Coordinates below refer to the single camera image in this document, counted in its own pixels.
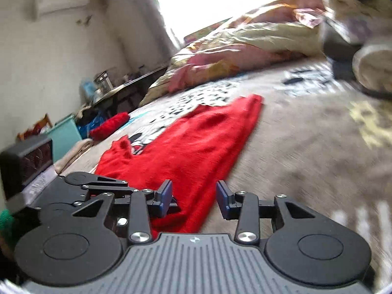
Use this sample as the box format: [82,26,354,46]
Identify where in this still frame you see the teal storage box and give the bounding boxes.
[45,115,84,163]

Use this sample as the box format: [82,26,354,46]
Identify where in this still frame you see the dark side table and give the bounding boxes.
[91,65,170,112]

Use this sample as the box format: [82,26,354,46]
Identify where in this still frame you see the blue plastic bag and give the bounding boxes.
[76,116,108,136]

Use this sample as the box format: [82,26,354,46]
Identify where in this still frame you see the red fuzzy cloth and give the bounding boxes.
[89,111,130,141]

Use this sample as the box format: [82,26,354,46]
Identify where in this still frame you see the wooden chair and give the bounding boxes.
[17,113,53,142]

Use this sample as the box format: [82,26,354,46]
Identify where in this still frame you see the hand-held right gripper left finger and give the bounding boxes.
[72,179,174,244]

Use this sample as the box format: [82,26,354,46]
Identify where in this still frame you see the colourful patchwork mat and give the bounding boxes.
[183,18,234,47]

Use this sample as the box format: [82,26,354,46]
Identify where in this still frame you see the grey folded garment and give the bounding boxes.
[318,20,366,81]

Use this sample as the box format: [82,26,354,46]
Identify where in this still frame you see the beige folded towel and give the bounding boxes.
[53,138,93,174]

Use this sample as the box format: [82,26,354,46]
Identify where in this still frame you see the floral pink and cream quilt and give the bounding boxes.
[139,0,326,108]

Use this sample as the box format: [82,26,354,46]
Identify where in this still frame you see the cream folded garment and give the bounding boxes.
[352,44,392,98]

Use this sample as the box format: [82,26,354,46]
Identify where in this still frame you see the bright window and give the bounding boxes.
[146,0,290,39]

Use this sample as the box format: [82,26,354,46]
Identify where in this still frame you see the red knitted sweater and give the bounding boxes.
[95,94,264,234]

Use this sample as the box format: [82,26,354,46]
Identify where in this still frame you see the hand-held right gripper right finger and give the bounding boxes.
[216,180,320,245]

